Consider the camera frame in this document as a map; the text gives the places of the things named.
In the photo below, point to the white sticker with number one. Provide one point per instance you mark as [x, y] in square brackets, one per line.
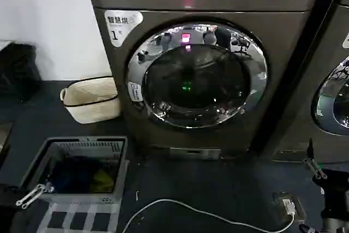
[120, 25]

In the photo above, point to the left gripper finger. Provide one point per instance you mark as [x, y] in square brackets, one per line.
[32, 195]

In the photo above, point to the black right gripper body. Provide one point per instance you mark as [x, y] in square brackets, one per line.
[334, 189]

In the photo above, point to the round glass dryer door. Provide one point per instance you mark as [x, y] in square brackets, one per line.
[335, 99]
[196, 85]

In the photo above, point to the grey dryer marked one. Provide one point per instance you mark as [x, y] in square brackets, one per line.
[278, 53]

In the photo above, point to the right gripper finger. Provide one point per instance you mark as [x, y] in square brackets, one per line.
[314, 166]

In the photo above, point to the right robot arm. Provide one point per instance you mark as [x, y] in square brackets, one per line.
[336, 224]

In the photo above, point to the white woven basket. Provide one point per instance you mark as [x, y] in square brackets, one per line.
[92, 107]

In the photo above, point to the blue garment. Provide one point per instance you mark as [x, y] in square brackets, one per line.
[73, 173]

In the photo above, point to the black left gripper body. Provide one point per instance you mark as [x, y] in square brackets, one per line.
[8, 197]

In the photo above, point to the grey dryer with partial sticker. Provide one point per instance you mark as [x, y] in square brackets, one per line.
[321, 39]

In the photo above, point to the grey plastic laundry basket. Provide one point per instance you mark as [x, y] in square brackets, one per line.
[117, 173]

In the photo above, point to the yellow garment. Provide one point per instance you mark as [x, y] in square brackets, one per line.
[103, 179]

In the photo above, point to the metal floor socket box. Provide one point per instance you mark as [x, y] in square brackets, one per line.
[298, 205]

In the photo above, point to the black frame post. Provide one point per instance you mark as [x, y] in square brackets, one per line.
[289, 66]

